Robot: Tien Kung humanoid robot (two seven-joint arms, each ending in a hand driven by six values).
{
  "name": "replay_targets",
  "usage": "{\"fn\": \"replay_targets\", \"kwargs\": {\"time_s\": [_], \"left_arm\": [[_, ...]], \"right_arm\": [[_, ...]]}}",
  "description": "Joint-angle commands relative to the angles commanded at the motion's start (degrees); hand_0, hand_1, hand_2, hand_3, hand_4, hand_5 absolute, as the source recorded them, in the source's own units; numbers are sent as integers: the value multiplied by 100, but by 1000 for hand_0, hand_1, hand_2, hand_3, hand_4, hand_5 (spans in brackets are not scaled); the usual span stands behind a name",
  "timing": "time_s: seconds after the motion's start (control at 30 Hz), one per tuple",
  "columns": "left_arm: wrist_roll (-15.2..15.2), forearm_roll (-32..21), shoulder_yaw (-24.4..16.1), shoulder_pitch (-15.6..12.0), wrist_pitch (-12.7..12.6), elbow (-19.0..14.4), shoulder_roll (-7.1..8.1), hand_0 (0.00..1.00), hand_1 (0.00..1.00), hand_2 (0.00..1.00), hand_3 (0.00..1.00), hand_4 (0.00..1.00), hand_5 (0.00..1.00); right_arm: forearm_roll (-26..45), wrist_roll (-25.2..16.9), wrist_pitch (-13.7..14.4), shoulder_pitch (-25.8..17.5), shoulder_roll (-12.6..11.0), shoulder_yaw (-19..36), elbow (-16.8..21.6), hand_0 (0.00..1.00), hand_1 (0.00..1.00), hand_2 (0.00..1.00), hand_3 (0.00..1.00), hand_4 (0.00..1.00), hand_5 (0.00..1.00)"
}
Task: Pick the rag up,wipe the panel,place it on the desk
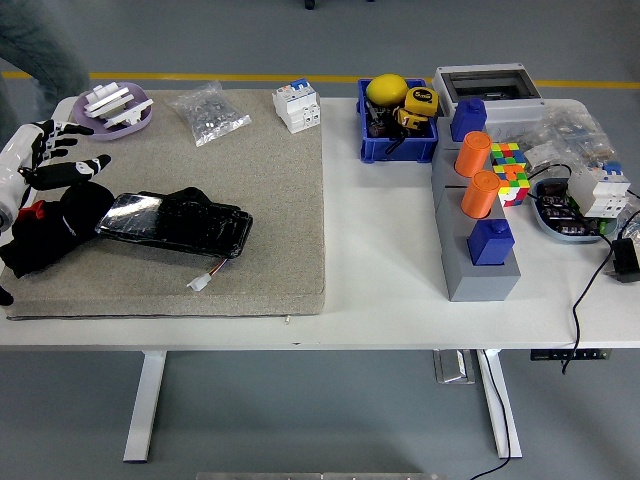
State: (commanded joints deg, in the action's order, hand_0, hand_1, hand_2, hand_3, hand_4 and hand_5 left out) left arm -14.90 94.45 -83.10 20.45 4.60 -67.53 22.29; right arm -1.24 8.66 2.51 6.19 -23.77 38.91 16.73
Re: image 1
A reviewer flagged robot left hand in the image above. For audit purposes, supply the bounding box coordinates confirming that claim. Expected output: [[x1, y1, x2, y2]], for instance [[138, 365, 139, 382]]
[[0, 118, 112, 206]]

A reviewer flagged glossy black panel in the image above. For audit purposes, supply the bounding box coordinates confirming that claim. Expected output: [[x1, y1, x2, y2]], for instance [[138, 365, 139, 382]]
[[94, 187, 255, 260]]

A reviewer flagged black table control panel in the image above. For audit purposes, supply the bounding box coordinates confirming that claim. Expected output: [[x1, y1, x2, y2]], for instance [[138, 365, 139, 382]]
[[529, 348, 612, 362]]

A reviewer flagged purple plastic tray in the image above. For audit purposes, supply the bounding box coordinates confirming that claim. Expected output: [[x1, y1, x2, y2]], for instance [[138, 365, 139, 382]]
[[72, 81, 154, 143]]

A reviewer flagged white plastic clip part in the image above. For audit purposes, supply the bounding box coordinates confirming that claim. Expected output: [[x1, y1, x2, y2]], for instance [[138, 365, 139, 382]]
[[83, 82, 132, 119], [102, 97, 155, 129]]

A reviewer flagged clear bag of metal screws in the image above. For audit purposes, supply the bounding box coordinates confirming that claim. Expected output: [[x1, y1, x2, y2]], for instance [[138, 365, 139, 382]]
[[163, 79, 253, 149]]

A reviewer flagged grey-brown mat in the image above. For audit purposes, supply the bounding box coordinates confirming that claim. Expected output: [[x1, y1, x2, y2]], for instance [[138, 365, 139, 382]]
[[4, 88, 329, 321]]

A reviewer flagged white table leg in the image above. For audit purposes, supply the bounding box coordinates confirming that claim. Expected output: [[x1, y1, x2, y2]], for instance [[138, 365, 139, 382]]
[[123, 349, 168, 464], [477, 348, 524, 460]]

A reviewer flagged yellow ball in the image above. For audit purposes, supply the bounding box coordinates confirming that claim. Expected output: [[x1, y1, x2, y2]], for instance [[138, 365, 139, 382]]
[[365, 73, 410, 108]]

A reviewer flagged blue plastic bin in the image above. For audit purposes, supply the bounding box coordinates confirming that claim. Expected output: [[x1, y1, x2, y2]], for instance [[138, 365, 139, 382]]
[[355, 77, 440, 164]]

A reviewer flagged yellow tape measure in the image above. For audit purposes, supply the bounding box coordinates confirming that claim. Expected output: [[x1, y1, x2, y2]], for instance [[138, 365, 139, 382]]
[[403, 86, 439, 119], [392, 107, 434, 132]]

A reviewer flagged blue square block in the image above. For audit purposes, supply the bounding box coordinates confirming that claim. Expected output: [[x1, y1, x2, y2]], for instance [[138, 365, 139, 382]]
[[449, 97, 488, 143], [466, 218, 516, 268]]

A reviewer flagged orange cylinder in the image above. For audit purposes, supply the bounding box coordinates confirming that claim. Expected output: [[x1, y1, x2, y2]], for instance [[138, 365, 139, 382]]
[[453, 131, 494, 179], [460, 169, 502, 220]]

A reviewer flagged grey block holder base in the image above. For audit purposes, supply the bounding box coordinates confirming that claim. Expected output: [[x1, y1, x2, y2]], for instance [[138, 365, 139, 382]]
[[430, 117, 522, 303]]

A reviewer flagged silver floor plate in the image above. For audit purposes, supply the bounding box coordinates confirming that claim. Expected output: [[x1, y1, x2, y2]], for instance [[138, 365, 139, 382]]
[[432, 348, 476, 385]]

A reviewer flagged colourful puzzle cube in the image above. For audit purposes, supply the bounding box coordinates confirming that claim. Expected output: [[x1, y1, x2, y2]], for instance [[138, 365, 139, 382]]
[[488, 142, 529, 171], [492, 164, 532, 208]]

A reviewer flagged light blue tray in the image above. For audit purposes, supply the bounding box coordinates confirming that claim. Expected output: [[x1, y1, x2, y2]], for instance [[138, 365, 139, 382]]
[[530, 177, 619, 245]]

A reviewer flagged black terminal strip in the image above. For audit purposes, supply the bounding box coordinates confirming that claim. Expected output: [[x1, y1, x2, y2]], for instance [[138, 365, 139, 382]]
[[542, 197, 601, 236]]

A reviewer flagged clear bag of parts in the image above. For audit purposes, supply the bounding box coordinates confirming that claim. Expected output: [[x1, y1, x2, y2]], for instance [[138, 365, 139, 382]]
[[519, 102, 617, 171]]

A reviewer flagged black power adapter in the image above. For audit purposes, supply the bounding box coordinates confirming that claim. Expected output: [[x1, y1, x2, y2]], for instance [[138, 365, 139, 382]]
[[604, 238, 640, 285]]

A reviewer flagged clear bag with coil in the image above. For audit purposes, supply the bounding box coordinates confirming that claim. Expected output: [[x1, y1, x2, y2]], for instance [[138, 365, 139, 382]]
[[619, 189, 640, 242]]

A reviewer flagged white connector with wires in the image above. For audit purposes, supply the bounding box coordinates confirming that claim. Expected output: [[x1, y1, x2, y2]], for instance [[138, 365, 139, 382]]
[[186, 257, 234, 293]]

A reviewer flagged white circuit breaker blue switch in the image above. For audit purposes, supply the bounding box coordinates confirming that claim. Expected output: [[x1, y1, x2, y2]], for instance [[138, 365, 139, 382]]
[[567, 162, 632, 219], [272, 77, 322, 135]]

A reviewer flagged black handled tool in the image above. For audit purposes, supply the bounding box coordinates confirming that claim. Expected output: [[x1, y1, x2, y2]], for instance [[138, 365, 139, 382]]
[[367, 99, 409, 154]]

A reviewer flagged grey electrical enclosure box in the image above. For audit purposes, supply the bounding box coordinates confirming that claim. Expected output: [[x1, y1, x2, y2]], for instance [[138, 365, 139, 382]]
[[432, 63, 546, 140]]

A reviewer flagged black floor cable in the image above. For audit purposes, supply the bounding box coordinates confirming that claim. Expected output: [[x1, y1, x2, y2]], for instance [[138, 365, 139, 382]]
[[469, 349, 512, 480]]

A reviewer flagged black adapter cable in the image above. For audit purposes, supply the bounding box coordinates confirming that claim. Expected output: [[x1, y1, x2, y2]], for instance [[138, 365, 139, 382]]
[[527, 163, 617, 375]]

